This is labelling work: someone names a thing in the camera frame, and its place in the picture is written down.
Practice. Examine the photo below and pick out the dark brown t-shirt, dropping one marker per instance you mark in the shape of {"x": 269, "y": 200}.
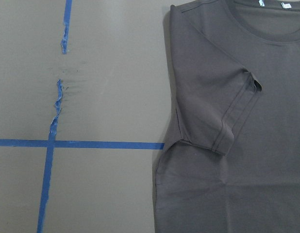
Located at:
{"x": 231, "y": 161}

